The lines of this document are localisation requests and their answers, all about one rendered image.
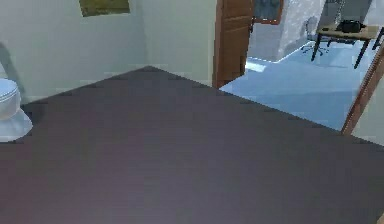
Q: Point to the brown wooden room door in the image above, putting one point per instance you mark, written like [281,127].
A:
[233,40]

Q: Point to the grey office chair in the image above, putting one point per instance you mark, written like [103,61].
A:
[312,33]

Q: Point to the black object on table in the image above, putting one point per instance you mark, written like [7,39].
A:
[349,26]

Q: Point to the wooden table with black legs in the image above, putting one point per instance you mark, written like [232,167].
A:
[360,33]

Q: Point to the white toilet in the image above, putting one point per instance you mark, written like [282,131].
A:
[7,100]

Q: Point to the brown framed wall picture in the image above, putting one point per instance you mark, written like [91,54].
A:
[268,11]

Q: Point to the olive framed wall picture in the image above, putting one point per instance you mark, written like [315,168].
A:
[104,6]

